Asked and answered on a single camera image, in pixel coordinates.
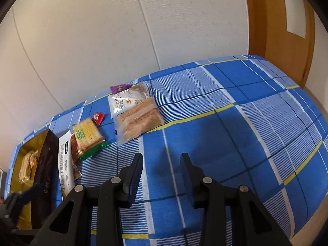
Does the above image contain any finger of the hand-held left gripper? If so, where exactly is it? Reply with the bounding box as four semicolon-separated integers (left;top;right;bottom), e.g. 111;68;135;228
14;182;43;207

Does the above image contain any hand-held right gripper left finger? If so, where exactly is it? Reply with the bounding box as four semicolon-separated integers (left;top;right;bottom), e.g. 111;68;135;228
29;153;144;246

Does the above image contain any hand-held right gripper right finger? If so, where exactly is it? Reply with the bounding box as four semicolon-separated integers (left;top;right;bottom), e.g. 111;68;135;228
179;153;293;246

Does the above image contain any clear orange floss packet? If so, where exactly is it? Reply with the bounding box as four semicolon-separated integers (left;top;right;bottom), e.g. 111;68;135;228
18;150;39;184

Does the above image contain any gold-lined brown box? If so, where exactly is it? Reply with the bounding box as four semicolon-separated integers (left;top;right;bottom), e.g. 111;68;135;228
10;129;60;230

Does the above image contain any long white snack packet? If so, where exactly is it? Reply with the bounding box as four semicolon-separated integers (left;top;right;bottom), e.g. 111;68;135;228
58;130;76;200

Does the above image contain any clear floss cake packet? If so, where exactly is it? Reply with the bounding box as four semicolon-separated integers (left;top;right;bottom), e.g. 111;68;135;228
114;102;164;145

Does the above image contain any red gold snack packet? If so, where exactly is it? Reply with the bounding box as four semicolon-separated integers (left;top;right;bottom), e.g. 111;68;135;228
70;133;84;178

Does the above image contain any green cracker packet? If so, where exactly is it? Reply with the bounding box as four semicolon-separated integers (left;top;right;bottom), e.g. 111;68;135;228
72;118;111;161

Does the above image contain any small red white candy packet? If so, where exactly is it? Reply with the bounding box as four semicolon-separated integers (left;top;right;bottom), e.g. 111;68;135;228
92;112;106;125

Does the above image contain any blue plaid bedsheet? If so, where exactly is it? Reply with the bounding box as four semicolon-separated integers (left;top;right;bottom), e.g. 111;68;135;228
6;55;328;246

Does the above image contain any purple snack packet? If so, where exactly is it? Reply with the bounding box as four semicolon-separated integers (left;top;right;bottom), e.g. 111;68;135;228
111;83;132;95

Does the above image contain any wooden door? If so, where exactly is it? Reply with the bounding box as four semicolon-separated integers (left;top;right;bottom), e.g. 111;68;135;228
242;0;318;89

